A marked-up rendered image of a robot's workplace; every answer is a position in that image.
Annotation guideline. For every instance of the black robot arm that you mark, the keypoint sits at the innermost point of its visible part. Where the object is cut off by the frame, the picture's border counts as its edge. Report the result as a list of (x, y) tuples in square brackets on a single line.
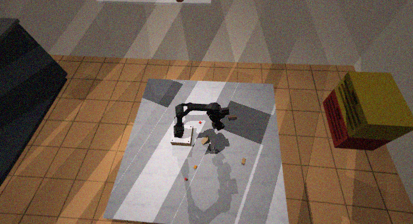
[(213, 108)]

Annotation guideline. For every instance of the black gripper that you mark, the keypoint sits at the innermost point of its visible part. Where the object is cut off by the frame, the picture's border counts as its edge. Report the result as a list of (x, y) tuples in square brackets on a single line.
[(218, 124)]

